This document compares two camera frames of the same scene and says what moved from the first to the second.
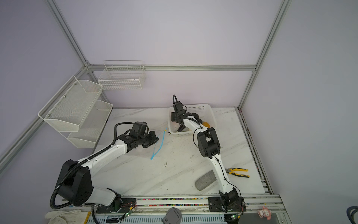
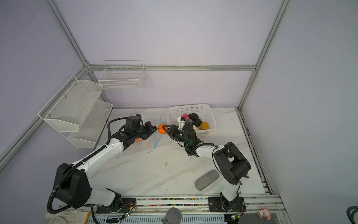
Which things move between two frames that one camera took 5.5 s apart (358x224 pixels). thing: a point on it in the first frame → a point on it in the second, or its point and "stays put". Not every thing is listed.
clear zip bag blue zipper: [159, 143] → [147, 144]
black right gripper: [173, 117] → [172, 129]
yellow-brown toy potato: [206, 124] stays put
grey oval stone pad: [205, 180] stays put
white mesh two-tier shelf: [76, 113] stays put
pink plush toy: [265, 212] stays put
